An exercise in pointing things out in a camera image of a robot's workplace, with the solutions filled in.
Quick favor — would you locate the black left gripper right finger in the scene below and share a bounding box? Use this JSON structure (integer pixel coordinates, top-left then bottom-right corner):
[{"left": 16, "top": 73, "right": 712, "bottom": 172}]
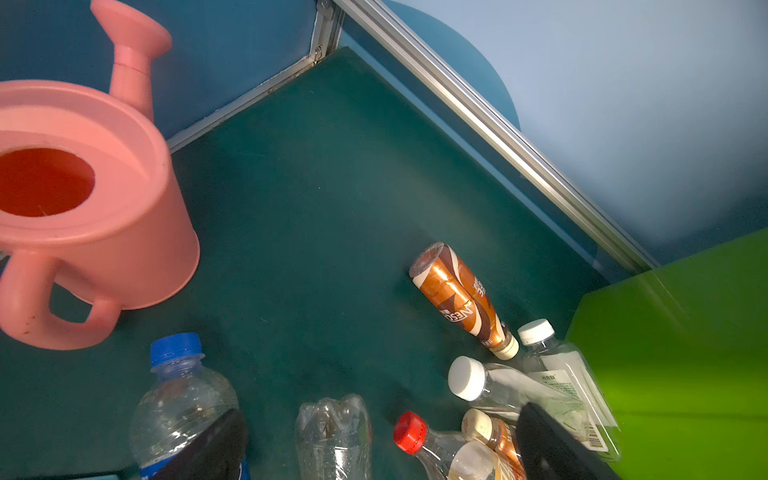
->
[{"left": 516, "top": 402, "right": 620, "bottom": 480}]

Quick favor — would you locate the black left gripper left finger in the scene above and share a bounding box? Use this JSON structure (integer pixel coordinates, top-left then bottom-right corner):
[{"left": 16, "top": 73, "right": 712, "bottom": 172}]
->
[{"left": 149, "top": 409, "right": 249, "bottom": 480}]

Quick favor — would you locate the blue-cap clear water bottle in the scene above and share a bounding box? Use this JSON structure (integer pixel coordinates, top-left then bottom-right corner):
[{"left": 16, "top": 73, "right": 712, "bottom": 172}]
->
[{"left": 129, "top": 332, "right": 240, "bottom": 479}]

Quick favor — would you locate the red label cola bottle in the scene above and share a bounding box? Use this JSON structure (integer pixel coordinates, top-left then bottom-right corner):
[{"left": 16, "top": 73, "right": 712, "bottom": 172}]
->
[{"left": 295, "top": 394, "right": 373, "bottom": 479}]

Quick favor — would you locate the brown nescafe bottle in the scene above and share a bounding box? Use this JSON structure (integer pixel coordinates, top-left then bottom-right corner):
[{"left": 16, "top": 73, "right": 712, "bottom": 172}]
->
[{"left": 409, "top": 242, "right": 520, "bottom": 361}]

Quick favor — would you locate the green plastic trash bin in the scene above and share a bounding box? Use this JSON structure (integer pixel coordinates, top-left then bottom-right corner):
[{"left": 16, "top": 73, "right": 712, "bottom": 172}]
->
[{"left": 567, "top": 231, "right": 767, "bottom": 479}]

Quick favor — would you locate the clear square white-cap bottle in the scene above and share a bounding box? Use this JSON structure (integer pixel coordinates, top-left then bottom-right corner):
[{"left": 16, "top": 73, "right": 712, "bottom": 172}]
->
[{"left": 518, "top": 319, "right": 621, "bottom": 462}]

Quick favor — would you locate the brown coffee bottle middle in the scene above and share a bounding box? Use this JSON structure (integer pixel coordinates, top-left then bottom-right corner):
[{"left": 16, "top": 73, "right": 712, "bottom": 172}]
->
[{"left": 461, "top": 408, "right": 527, "bottom": 479}]

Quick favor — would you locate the clear flat white-cap bottle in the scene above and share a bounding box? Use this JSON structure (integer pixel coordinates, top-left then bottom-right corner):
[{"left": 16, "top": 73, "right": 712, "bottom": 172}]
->
[{"left": 447, "top": 356, "right": 589, "bottom": 440}]

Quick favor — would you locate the red-cap orange tea bottle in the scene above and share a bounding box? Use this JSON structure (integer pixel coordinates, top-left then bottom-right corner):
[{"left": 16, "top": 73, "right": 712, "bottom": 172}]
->
[{"left": 393, "top": 411, "right": 496, "bottom": 479}]

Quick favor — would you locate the pink watering can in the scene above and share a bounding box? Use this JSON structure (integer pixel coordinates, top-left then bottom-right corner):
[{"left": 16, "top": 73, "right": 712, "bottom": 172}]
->
[{"left": 1, "top": 1, "right": 200, "bottom": 350}]

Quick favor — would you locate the aluminium back frame rail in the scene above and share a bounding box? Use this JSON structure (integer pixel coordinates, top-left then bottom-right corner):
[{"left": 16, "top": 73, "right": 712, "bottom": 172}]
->
[{"left": 168, "top": 1, "right": 659, "bottom": 275}]

